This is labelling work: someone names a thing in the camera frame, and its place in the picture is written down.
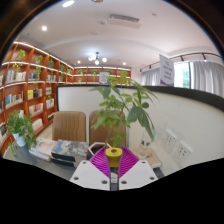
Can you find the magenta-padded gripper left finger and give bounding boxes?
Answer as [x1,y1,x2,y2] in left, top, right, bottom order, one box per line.
[69,146,112,192]

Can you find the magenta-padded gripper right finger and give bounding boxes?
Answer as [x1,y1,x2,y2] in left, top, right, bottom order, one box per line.
[118,145,159,191]

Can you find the yellow charger block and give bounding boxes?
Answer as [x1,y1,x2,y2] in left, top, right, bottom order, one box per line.
[105,147,123,184]

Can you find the large beige book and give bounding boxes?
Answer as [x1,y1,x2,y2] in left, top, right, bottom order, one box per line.
[129,146,163,170]

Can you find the dark thick book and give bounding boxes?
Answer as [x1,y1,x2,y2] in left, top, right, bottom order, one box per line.
[49,155,84,168]

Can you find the grey photo cover book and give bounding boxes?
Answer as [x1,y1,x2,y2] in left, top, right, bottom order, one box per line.
[50,139,90,163]

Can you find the clear acrylic sign stand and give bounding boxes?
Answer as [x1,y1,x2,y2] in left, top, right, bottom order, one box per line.
[139,130,155,159]

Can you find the white book with pink cover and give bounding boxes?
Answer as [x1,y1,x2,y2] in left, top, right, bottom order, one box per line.
[30,137,58,158]

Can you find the thin white book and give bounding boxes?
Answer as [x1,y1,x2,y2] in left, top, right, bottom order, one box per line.
[28,148,53,163]

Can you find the tall plant in black pot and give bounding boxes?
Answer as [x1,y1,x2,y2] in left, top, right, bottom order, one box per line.
[87,70,160,161]

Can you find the leafy plant in white pot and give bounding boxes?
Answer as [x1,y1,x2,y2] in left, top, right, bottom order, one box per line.
[5,109,38,156]

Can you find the small white framed sign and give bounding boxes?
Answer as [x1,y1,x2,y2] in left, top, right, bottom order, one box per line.
[98,71,111,85]

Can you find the white and purple placard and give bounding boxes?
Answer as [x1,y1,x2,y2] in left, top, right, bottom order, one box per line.
[158,53,176,88]

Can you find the orange wooden bookshelf unit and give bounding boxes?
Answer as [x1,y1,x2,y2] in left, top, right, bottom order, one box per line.
[0,41,133,158]

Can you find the black chandelier with round bulbs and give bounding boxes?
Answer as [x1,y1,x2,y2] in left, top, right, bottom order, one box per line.
[87,51,109,66]

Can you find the white curtain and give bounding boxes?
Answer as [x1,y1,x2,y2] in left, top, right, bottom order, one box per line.
[139,61,224,91]

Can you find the recessed ceiling spotlights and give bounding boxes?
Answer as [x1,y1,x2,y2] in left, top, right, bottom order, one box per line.
[40,0,128,67]

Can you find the ceiling air vent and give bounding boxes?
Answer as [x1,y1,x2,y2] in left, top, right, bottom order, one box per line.
[106,13,141,29]

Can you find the white wall socket plate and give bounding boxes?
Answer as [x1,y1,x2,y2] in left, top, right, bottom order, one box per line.
[175,141,193,168]
[162,129,178,153]

